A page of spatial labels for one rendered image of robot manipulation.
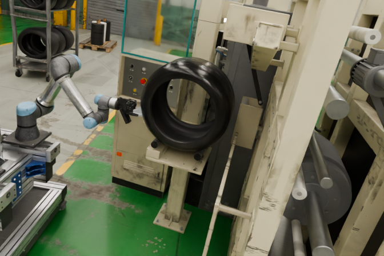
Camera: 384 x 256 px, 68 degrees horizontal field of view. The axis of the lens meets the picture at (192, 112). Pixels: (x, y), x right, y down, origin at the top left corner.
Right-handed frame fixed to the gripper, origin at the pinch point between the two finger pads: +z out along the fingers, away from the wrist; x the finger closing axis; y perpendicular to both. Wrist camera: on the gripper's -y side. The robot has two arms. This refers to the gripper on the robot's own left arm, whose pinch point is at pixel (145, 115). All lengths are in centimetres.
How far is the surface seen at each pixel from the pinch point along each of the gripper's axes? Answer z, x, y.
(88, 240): -24, -16, -104
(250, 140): 69, 20, -5
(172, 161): 24.8, -7.3, -22.1
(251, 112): 65, 20, 14
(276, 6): 66, 364, 87
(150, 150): 10.5, -10.5, -16.8
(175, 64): 16.0, -8.1, 39.4
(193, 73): 27.9, -11.2, 37.7
